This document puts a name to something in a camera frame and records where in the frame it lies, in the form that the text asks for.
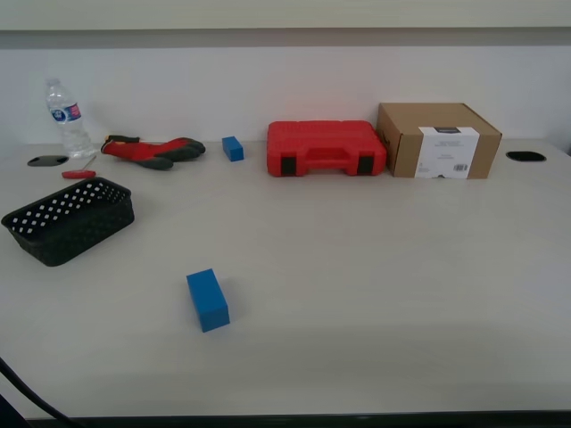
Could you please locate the black desk cable grommet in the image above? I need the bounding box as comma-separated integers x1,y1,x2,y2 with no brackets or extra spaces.
505,150,548,163
27,154,70,169

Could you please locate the red and grey work glove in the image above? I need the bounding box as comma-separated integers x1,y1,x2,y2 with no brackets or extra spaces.
100,135,207,171

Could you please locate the black cable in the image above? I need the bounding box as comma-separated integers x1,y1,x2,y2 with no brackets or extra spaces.
0,356,73,423

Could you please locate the red-handled hex key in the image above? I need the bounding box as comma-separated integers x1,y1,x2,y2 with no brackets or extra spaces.
61,154,98,180

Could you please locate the black woven plastic basket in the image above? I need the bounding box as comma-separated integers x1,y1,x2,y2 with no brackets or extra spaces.
1,177,136,268

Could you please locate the large blue block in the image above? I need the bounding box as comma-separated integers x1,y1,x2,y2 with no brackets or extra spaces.
186,267,231,333

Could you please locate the small blue block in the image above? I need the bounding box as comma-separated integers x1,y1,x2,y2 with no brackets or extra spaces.
221,136,245,162

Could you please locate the clear plastic water bottle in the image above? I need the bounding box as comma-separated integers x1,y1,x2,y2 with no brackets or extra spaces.
44,78,96,160

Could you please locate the red plastic tool case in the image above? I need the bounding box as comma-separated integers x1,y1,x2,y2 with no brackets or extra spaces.
266,119,388,178

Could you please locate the brown cardboard box white label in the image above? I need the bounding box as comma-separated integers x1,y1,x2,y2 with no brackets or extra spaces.
377,102,503,181

